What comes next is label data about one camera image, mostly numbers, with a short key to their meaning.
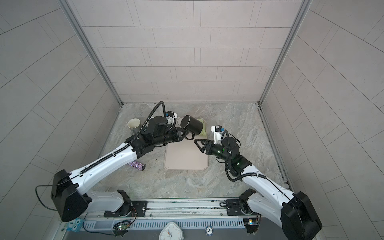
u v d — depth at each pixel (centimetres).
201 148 67
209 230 65
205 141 66
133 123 95
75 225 65
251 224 68
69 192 37
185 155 87
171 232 63
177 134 63
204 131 77
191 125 73
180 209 72
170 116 66
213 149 67
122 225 64
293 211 39
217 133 69
